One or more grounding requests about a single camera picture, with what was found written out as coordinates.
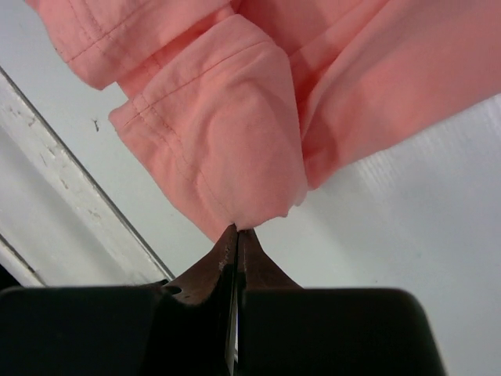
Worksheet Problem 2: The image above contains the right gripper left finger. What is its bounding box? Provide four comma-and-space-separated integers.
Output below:
1, 226, 238, 375

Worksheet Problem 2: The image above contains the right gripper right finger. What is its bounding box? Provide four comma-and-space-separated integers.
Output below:
237, 230, 446, 375

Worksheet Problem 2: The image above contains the pink t shirt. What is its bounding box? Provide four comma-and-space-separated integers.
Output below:
31, 0, 500, 240

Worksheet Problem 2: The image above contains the white foam front panel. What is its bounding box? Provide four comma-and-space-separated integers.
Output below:
1, 74, 173, 286

